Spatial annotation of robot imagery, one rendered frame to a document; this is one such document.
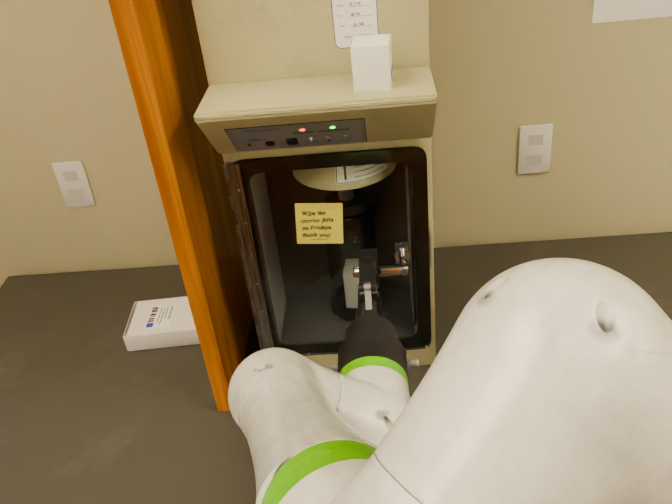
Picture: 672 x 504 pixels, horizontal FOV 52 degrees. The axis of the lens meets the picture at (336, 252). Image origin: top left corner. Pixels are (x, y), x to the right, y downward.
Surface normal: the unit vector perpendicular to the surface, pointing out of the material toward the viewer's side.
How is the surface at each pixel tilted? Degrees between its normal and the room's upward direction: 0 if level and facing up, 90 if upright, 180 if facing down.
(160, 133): 90
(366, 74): 90
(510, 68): 90
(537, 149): 90
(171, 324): 0
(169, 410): 0
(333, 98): 0
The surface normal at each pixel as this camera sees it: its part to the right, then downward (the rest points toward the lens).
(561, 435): -0.04, 0.02
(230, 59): -0.02, 0.55
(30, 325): -0.10, -0.83
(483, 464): -0.31, -0.25
